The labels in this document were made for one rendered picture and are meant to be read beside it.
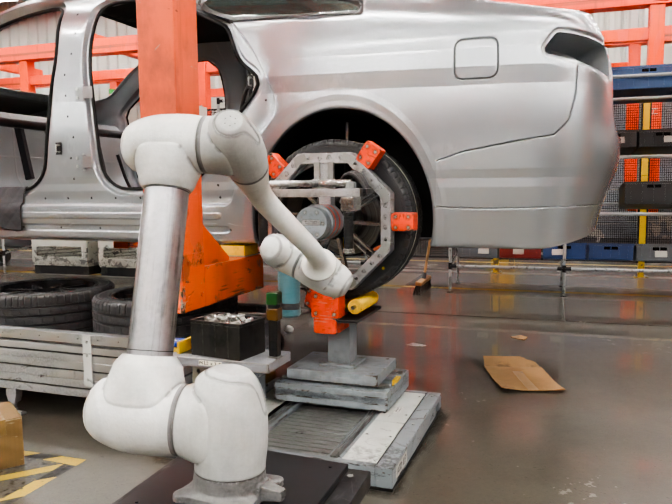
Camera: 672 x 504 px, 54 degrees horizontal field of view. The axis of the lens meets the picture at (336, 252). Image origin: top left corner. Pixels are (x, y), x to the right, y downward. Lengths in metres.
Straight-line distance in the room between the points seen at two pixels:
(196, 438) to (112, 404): 0.20
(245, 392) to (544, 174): 1.58
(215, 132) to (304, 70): 1.41
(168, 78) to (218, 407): 1.45
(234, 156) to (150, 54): 1.15
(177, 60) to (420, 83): 0.93
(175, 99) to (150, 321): 1.19
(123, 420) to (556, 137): 1.83
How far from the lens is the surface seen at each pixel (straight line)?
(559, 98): 2.61
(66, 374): 3.03
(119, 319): 2.93
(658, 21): 8.61
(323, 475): 1.61
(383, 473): 2.24
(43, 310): 3.31
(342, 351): 2.82
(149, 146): 1.53
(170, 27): 2.54
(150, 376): 1.45
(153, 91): 2.55
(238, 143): 1.46
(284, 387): 2.82
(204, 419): 1.40
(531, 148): 2.59
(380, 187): 2.52
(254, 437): 1.42
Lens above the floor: 0.98
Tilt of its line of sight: 6 degrees down
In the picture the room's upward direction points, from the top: 1 degrees counter-clockwise
